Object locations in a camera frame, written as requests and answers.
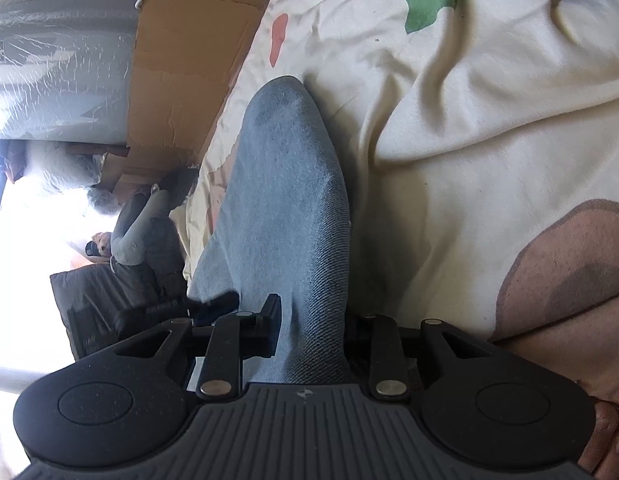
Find brown teddy bear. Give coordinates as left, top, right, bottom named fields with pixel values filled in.
left=84, top=232, right=113, bottom=261

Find black clothing pile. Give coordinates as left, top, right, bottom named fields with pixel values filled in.
left=144, top=167, right=200, bottom=302

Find large brown cardboard sheet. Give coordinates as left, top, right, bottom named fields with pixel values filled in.
left=99, top=0, right=288, bottom=197

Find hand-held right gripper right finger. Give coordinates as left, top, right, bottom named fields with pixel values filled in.
left=347, top=315, right=491, bottom=402

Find white pillow in plastic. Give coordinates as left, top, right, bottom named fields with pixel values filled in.
left=14, top=140, right=105, bottom=197

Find grey plastic-wrapped board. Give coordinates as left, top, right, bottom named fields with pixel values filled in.
left=0, top=0, right=145, bottom=149

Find dark grey pillow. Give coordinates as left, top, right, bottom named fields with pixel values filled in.
left=50, top=260, right=190, bottom=362

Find grey neck pillow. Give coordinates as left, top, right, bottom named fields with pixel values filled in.
left=110, top=184, right=170, bottom=266

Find grey window frame bar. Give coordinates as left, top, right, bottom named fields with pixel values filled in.
left=0, top=366, right=45, bottom=392

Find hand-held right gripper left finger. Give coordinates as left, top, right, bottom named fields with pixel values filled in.
left=114, top=294, right=282, bottom=402

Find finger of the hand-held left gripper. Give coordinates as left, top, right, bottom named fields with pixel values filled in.
left=188, top=290, right=240, bottom=328

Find blue denim drawstring pants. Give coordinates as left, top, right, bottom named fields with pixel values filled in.
left=186, top=76, right=353, bottom=387

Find crumpled clear plastic bag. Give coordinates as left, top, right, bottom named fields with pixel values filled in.
left=86, top=185, right=123, bottom=219

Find cream bear print bed sheet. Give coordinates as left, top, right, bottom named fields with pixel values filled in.
left=169, top=0, right=619, bottom=402

